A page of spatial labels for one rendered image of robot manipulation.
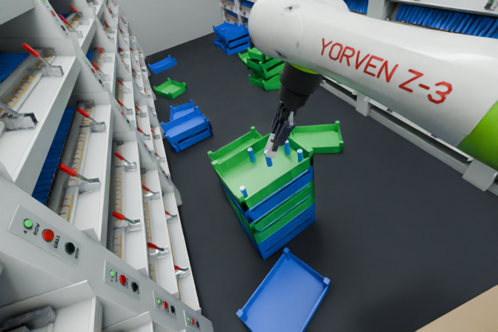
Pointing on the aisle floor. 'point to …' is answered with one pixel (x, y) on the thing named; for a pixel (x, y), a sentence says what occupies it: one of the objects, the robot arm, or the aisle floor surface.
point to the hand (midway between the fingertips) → (272, 146)
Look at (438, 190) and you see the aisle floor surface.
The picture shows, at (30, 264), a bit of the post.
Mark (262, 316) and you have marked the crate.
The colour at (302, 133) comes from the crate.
